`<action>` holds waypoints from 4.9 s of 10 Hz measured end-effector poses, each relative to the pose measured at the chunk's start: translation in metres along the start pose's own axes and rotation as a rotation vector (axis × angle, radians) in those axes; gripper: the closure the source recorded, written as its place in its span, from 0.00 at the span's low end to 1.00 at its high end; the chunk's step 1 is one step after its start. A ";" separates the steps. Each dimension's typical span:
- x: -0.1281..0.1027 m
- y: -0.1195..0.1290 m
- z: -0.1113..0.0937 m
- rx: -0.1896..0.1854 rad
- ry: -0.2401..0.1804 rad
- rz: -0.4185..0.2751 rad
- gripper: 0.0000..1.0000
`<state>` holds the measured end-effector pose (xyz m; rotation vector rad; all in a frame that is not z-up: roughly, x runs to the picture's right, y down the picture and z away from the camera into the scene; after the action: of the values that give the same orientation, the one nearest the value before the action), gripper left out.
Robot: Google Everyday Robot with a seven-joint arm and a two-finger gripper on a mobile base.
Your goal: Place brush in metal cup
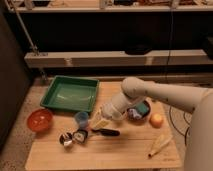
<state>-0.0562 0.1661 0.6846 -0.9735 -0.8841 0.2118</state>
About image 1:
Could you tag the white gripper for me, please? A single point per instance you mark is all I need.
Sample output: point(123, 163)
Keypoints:
point(112, 109)

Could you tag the black dish brush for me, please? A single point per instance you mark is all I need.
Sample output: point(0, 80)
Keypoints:
point(81, 135)

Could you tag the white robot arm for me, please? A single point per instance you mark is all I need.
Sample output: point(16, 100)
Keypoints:
point(195, 100)

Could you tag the small blue cup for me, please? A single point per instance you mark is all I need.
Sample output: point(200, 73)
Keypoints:
point(82, 119)

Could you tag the shiny metal cup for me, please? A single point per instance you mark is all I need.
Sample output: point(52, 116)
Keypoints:
point(66, 139)

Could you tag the dark bowl with items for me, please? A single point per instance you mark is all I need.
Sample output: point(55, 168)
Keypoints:
point(139, 112)

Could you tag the green plastic tray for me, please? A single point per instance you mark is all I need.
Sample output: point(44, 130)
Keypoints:
point(71, 94)

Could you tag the orange round fruit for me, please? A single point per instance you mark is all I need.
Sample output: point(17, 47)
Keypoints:
point(156, 120)

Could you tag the orange plastic bowl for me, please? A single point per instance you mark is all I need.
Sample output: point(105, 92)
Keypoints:
point(40, 120)

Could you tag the yellow corn cob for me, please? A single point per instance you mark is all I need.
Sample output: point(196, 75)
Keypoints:
point(159, 144)

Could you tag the dark object on shelf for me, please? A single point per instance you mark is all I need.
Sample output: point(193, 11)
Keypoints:
point(138, 47)

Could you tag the lower wooden shelf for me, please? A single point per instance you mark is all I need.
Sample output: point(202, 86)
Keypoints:
point(116, 58)

